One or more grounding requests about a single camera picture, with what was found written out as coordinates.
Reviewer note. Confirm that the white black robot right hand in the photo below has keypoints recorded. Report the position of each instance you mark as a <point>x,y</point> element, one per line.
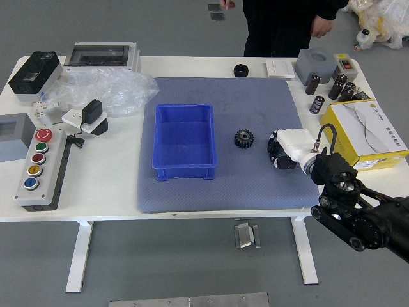
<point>294,142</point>

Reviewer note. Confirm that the person's left hand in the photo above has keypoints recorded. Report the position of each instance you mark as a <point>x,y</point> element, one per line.
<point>322,27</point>

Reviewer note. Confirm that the person's right hand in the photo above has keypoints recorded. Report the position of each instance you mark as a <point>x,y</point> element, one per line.
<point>227,4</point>

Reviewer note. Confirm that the big black gear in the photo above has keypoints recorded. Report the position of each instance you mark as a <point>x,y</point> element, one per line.
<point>239,140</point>

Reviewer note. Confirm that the blue plastic box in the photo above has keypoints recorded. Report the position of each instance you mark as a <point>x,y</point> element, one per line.
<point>185,140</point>

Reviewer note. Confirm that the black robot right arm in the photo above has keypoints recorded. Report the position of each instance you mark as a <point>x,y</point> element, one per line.
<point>332,166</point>

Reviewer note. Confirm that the black hex nut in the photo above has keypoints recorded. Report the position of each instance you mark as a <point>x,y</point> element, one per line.
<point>240,71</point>

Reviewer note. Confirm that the yellow white cardboard box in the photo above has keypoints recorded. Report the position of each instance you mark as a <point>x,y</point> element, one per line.
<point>367,128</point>

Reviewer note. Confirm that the grey clear-lid distribution box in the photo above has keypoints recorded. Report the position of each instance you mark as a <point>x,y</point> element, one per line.
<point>96,54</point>

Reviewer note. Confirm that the grey five-button control box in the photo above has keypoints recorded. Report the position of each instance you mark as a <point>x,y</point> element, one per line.
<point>35,169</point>

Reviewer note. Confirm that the grey box with window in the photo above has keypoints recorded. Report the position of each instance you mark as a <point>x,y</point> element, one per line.
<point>12,144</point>

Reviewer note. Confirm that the grey floor socket cover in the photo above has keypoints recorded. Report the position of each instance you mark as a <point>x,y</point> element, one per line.
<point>217,16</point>
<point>214,8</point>

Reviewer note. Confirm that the grey block with round hole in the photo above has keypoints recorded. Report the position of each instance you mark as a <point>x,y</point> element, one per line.
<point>314,68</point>

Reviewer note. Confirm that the black capacitor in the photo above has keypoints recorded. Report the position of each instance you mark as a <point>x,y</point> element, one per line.
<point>317,104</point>

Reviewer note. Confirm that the person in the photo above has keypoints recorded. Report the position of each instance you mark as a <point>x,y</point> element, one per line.
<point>278,28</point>

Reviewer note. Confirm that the blue-grey mat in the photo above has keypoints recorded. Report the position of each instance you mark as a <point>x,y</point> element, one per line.
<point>255,185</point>

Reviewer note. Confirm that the dark brown capacitor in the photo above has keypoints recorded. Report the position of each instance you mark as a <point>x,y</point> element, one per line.
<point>346,92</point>
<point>312,84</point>
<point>337,86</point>

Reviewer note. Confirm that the plush toy in plastic bag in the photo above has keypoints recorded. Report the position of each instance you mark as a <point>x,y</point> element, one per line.
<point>386,22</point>

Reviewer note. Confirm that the small black component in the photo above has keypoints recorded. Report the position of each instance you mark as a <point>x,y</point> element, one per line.
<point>362,96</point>

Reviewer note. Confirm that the white table leg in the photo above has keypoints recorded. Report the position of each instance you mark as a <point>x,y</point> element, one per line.
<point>80,256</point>
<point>305,249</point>

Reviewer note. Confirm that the clear plastic bag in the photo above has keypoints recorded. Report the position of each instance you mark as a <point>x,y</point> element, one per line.
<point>121,86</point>

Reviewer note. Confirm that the black power adapter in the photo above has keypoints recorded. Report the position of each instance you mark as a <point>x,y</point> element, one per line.
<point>92,110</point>

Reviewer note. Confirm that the black socket base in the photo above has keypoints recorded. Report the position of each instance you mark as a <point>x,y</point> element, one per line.
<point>101,128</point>

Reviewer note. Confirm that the grey red-black button switch box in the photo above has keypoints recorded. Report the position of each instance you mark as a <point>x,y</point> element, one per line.
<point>346,64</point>

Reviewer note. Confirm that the white wall switch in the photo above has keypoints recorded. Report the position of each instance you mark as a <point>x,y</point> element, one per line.
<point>280,68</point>

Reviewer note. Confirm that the metal bracket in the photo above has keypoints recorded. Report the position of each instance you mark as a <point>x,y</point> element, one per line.
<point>244,236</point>

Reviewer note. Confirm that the black-lid white enclosure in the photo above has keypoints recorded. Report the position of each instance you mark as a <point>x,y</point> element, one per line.
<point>32,73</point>

